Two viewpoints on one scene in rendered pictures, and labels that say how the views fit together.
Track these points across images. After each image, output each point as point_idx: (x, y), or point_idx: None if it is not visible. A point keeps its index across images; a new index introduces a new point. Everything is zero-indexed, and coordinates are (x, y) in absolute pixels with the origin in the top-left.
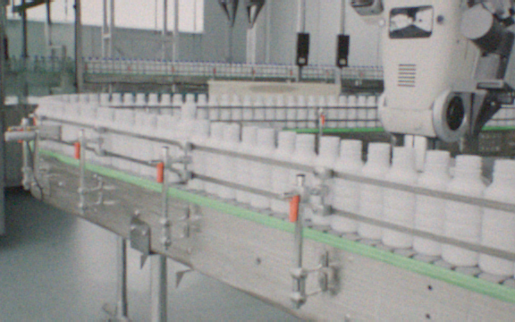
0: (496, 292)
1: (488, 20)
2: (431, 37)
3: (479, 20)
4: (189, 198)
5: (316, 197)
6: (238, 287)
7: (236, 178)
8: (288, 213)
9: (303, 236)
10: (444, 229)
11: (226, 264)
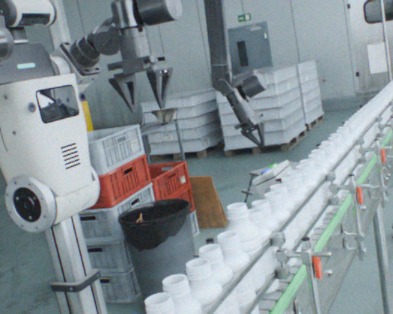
0: (361, 182)
1: (263, 78)
2: (79, 114)
3: (261, 78)
4: (295, 288)
5: (323, 199)
6: (327, 313)
7: (295, 234)
8: (320, 224)
9: (337, 224)
10: (344, 173)
11: (320, 307)
